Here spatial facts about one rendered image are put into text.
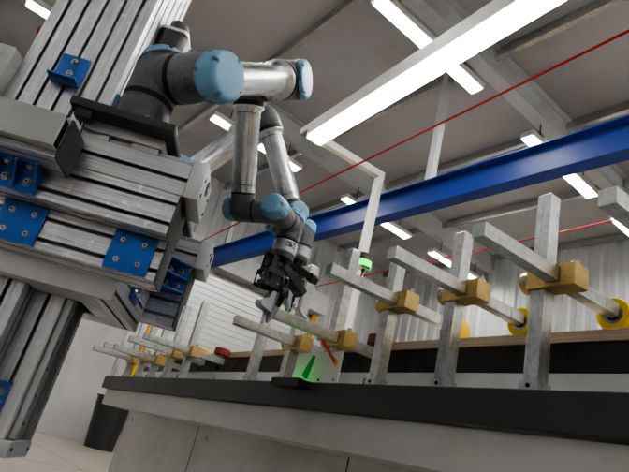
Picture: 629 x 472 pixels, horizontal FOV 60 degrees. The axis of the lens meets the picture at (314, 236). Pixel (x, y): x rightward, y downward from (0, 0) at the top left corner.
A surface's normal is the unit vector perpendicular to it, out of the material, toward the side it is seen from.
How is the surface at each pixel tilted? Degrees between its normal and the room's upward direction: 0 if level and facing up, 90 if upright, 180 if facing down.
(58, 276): 90
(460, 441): 90
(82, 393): 90
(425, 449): 90
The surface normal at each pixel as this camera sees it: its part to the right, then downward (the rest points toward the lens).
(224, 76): 0.85, 0.10
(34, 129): 0.16, -0.35
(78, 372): 0.61, -0.17
